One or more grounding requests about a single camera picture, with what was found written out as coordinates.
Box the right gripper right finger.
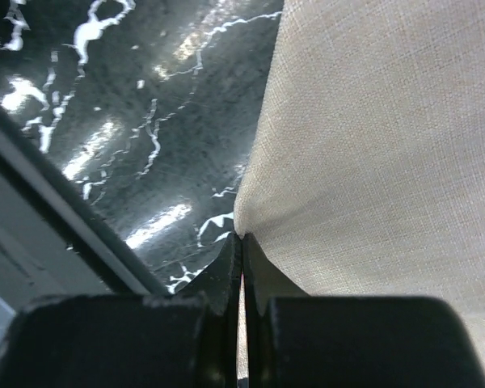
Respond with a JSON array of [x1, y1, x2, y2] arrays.
[[242, 235, 485, 387]]

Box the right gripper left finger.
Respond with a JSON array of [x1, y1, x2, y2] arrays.
[[0, 234, 242, 387]]

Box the beige cloth napkin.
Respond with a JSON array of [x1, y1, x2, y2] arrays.
[[234, 1, 485, 370]]

